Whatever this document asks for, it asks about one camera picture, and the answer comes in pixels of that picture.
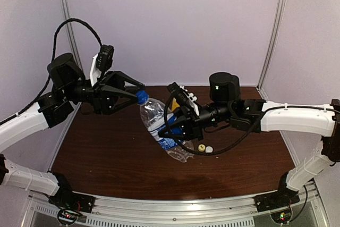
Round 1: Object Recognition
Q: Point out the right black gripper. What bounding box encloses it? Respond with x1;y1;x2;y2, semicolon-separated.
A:
156;102;233;141

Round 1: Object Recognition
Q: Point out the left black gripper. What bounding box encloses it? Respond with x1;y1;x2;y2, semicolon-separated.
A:
63;70;145;114

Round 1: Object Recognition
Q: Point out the clear bottle blue cap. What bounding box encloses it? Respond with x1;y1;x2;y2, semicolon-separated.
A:
135;90;195;164

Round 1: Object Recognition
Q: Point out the yellow drink bottle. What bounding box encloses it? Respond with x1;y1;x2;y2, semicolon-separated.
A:
171;98;180;112

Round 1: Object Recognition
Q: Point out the pale yellow bottle cap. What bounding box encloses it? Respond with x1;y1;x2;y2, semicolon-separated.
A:
198;144;206;152

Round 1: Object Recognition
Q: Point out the white bottle cap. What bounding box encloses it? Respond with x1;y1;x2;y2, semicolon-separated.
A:
205;146;213;153

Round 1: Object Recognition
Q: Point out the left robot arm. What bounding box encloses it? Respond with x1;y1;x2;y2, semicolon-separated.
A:
1;53;145;151

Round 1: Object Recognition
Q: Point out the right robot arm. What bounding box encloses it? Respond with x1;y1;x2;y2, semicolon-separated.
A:
158;72;339;207

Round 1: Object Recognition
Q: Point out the left circuit board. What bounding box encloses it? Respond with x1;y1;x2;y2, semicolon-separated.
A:
57;209;83;225

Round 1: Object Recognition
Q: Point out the circuit board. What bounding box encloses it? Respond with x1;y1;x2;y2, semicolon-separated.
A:
270;209;292;224
57;209;83;225

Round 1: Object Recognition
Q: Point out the right circuit board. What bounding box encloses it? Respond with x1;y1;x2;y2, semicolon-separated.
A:
270;209;292;224

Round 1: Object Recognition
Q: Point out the right black cable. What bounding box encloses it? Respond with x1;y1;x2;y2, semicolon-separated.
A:
163;94;264;156

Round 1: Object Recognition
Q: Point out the black cable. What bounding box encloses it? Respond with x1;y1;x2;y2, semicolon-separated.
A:
163;94;264;156
0;18;105;127

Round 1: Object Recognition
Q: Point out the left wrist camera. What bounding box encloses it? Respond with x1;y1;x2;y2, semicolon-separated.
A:
89;45;114;86

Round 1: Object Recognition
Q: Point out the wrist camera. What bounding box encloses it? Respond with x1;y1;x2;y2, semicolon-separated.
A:
167;82;200;116
89;45;114;86

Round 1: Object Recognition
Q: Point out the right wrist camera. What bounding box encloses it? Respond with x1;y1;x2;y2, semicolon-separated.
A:
167;82;200;116

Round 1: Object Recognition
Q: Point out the left black cable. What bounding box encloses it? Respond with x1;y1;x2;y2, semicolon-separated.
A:
0;18;105;127

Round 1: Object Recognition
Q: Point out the left aluminium frame post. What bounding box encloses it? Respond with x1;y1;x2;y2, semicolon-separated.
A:
55;0;90;91

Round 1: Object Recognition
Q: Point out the aluminium frame post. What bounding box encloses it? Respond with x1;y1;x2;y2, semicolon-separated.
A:
55;0;90;91
257;0;287;91

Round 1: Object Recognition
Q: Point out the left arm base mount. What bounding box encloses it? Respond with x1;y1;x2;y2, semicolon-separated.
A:
48;173;95;213

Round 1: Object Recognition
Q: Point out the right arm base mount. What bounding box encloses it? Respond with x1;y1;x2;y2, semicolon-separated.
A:
254;172;300;212

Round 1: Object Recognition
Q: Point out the front aluminium rail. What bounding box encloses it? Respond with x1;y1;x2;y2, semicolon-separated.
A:
26;181;329;227

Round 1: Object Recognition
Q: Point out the right aluminium frame post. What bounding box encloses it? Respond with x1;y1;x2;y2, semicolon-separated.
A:
257;0;287;91

